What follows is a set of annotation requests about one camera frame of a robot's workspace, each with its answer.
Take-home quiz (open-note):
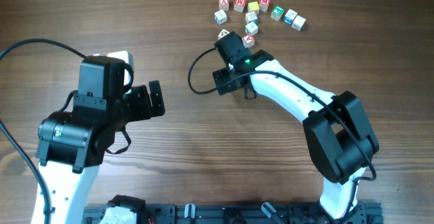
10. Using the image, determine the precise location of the white block teal side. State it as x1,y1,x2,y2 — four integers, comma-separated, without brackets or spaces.
245,22,258,35

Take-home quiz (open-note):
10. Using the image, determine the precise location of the red m block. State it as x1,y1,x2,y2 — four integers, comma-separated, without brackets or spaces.
233,0,246,12
258,0,271,12

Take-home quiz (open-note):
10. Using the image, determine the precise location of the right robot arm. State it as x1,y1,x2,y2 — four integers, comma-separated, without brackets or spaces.
213,32,379,222

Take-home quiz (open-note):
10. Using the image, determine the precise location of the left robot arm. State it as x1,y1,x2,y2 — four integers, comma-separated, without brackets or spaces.
37,51,165,223

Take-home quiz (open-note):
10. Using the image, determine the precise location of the red A block front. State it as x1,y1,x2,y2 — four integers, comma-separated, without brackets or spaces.
242,33,255,48

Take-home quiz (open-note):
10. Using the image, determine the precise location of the red a block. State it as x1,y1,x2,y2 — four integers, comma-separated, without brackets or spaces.
218,0,229,11
242,33,255,48

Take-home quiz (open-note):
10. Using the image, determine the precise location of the soccer ball picture block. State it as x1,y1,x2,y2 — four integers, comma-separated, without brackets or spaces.
218,29,230,40

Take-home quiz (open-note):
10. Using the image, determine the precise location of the white block blue side centre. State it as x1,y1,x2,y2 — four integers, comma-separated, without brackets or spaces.
245,12,258,24

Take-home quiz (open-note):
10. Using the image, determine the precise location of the blue side block left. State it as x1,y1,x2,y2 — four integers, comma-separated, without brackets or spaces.
214,10,227,24

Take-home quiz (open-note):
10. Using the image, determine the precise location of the yellow top block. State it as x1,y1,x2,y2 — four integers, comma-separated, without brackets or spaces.
248,1,260,15

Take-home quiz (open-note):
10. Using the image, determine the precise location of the red A block far left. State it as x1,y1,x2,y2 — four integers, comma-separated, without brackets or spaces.
218,0,229,11

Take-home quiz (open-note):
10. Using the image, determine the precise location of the green top block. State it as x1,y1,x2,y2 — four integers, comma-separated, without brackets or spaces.
271,5,285,21

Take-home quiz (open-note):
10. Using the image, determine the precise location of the blue side block right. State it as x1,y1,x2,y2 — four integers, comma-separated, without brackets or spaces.
283,9,298,25

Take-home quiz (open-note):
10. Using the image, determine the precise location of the plain white block far right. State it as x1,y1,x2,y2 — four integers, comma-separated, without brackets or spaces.
292,16,306,31

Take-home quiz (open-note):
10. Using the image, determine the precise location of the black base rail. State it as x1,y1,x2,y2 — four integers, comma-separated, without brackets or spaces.
81,202,384,224

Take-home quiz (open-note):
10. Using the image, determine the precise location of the left camera black cable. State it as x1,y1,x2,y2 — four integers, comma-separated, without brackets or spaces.
0,38,87,224

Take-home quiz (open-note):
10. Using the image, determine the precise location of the camera black cable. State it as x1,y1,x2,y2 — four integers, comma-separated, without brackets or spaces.
187,47,378,224
0,38,87,224

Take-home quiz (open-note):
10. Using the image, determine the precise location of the right camera black cable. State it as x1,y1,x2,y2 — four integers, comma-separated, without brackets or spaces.
187,47,378,224

